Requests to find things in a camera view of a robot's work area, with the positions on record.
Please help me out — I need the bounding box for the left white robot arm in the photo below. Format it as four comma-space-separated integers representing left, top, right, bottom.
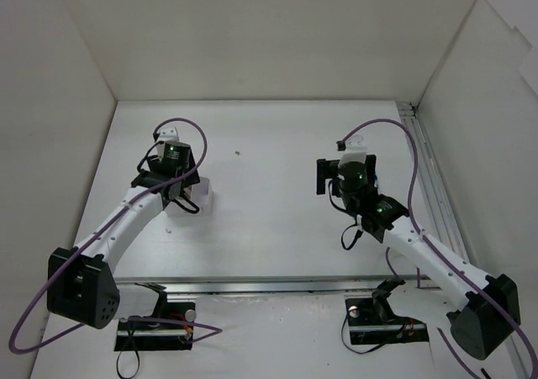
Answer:
46, 141, 201, 329

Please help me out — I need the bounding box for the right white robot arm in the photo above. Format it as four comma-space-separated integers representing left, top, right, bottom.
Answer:
316, 154, 520, 361

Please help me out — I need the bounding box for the white divided organizer box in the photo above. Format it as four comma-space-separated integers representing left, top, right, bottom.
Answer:
165, 177, 214, 218

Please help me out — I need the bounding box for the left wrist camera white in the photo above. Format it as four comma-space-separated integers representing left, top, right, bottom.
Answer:
153, 127, 179, 161

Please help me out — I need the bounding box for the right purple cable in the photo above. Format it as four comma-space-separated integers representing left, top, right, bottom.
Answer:
339, 118, 538, 379

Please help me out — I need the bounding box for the aluminium front rail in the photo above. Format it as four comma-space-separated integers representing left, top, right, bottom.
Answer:
62, 274, 497, 300

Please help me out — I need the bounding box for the aluminium rail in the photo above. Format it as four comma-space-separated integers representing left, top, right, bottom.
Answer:
62, 274, 497, 300
396, 102, 533, 378

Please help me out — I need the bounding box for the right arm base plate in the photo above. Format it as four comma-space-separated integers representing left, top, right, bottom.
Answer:
340, 297, 430, 355

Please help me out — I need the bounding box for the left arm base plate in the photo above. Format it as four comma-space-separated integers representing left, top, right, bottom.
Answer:
115, 301, 198, 378

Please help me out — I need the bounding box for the aluminium right rail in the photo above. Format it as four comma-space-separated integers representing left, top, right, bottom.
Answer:
396, 102, 533, 378

